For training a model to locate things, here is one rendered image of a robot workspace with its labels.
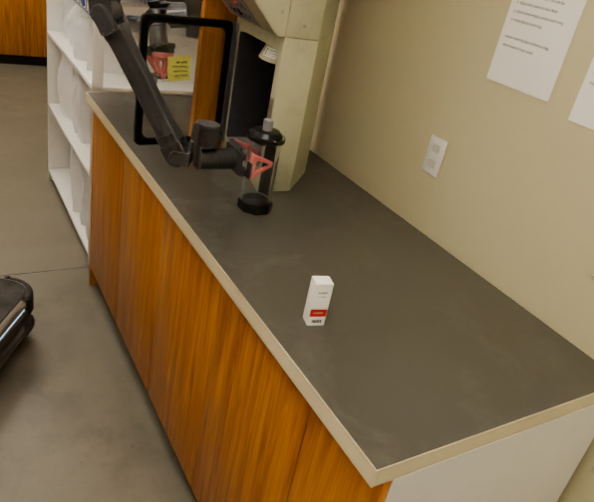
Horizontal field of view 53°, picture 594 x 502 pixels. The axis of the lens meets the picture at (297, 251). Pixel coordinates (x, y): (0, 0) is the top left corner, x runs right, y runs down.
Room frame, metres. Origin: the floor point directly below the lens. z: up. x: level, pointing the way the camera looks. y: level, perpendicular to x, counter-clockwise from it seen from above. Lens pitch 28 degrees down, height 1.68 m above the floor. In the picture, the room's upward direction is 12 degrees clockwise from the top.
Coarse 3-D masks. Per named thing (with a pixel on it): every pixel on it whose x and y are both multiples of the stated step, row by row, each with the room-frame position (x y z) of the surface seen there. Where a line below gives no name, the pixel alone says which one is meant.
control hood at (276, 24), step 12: (252, 0) 1.68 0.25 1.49; (264, 0) 1.68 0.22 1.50; (276, 0) 1.70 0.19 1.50; (288, 0) 1.72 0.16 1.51; (252, 12) 1.76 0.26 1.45; (264, 12) 1.68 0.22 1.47; (276, 12) 1.70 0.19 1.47; (288, 12) 1.72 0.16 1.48; (264, 24) 1.74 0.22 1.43; (276, 24) 1.71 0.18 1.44
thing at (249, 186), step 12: (252, 144) 1.57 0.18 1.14; (264, 144) 1.55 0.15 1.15; (264, 156) 1.56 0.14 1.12; (276, 156) 1.58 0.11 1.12; (276, 168) 1.59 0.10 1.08; (252, 180) 1.56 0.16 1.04; (264, 180) 1.56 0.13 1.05; (252, 192) 1.56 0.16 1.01; (264, 192) 1.57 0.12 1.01; (252, 204) 1.56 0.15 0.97; (264, 204) 1.57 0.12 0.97
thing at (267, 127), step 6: (264, 120) 1.60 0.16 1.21; (270, 120) 1.60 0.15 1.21; (258, 126) 1.61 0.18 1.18; (264, 126) 1.59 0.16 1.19; (270, 126) 1.59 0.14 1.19; (252, 132) 1.58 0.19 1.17; (258, 132) 1.57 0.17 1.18; (264, 132) 1.57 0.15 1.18; (270, 132) 1.58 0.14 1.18; (276, 132) 1.60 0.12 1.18; (264, 138) 1.56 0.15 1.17; (270, 138) 1.56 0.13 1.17; (276, 138) 1.57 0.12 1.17
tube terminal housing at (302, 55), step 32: (320, 0) 1.78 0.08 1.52; (256, 32) 1.87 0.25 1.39; (288, 32) 1.73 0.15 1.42; (320, 32) 1.79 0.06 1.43; (288, 64) 1.74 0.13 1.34; (320, 64) 1.88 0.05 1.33; (288, 96) 1.75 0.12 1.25; (320, 96) 1.98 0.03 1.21; (288, 128) 1.76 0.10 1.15; (288, 160) 1.77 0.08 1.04
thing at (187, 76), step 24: (168, 24) 1.82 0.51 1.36; (168, 48) 1.83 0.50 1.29; (192, 48) 1.88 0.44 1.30; (216, 48) 1.94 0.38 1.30; (168, 72) 1.83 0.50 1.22; (192, 72) 1.89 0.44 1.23; (216, 72) 1.94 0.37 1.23; (168, 96) 1.84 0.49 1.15; (192, 96) 1.89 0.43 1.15; (216, 96) 1.95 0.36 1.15; (144, 120) 1.79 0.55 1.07; (192, 120) 1.90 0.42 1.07
